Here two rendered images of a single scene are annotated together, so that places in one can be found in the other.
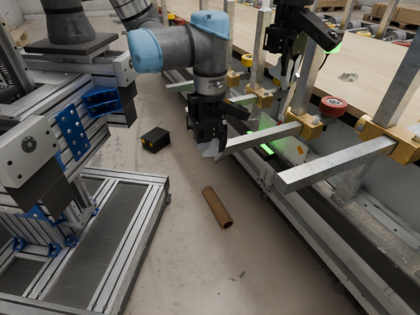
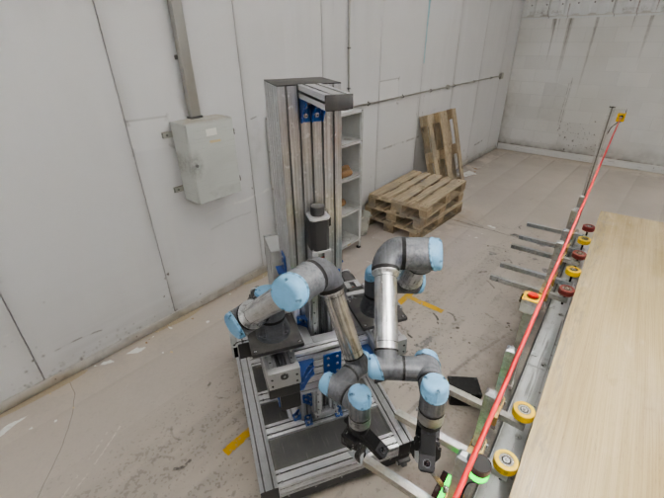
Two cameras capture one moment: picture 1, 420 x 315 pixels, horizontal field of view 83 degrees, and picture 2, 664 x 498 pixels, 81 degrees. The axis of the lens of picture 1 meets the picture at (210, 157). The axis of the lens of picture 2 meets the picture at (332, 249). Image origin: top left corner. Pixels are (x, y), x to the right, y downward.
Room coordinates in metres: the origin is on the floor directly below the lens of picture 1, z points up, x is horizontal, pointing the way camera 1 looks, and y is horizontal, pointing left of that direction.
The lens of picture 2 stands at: (0.03, -0.72, 2.18)
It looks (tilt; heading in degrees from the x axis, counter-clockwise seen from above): 29 degrees down; 62
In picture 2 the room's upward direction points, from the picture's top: 1 degrees counter-clockwise
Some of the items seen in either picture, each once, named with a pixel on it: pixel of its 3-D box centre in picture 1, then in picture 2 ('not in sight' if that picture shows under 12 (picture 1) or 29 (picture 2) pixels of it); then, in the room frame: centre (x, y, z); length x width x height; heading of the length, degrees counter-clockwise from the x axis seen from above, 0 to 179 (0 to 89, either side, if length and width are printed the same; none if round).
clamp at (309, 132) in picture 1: (301, 122); not in sight; (0.67, -0.30, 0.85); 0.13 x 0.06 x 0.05; 25
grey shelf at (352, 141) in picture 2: not in sight; (318, 191); (1.72, 2.68, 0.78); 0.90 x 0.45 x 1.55; 20
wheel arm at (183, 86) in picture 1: (212, 81); (469, 399); (1.07, -0.01, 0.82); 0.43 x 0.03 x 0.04; 115
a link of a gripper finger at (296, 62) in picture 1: (285, 70); not in sight; (0.64, -0.20, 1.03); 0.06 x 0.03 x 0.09; 45
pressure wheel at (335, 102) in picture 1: (329, 115); not in sight; (0.69, -0.40, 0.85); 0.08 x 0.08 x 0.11
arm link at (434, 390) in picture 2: not in sight; (433, 394); (0.63, -0.19, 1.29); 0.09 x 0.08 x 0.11; 57
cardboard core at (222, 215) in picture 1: (217, 206); not in sight; (0.96, -0.04, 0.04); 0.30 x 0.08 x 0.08; 25
